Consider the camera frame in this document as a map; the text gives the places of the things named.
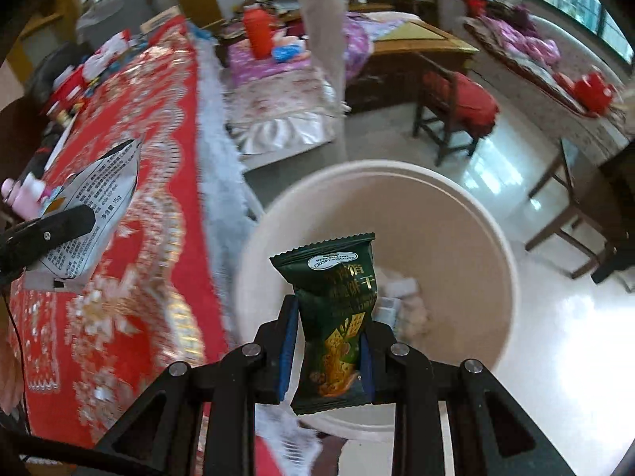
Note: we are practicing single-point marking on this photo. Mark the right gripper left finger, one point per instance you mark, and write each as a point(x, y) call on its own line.
point(208, 409)

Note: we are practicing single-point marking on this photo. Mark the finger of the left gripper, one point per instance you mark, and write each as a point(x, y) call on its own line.
point(23, 245)

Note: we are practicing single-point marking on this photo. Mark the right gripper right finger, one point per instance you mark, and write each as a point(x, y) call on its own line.
point(490, 433)

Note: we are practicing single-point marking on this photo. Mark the silver snack wrapper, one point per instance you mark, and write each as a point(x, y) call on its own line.
point(102, 192)

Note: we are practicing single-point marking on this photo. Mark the dark green cracker packet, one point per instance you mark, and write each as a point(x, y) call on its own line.
point(335, 286)

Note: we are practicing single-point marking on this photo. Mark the beige trash bin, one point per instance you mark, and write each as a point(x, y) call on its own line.
point(435, 248)

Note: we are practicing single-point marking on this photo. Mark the pink thermos bottle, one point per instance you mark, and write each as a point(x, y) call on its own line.
point(25, 198)

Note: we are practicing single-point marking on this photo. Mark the dark wooden stool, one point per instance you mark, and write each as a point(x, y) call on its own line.
point(600, 196)

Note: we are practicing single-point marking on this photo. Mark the red thermos jug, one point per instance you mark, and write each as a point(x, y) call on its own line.
point(257, 23)

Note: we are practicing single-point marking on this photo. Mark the small red cushioned chair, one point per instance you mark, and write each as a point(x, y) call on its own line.
point(454, 111)

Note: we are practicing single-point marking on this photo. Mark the red plastic bag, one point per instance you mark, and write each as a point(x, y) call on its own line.
point(592, 91)

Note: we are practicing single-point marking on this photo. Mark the wooden side table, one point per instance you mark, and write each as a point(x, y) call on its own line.
point(390, 77)

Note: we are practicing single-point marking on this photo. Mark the floral sofa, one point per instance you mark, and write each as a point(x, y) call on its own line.
point(530, 86)

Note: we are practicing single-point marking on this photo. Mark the white ornate chair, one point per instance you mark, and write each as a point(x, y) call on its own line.
point(324, 21)

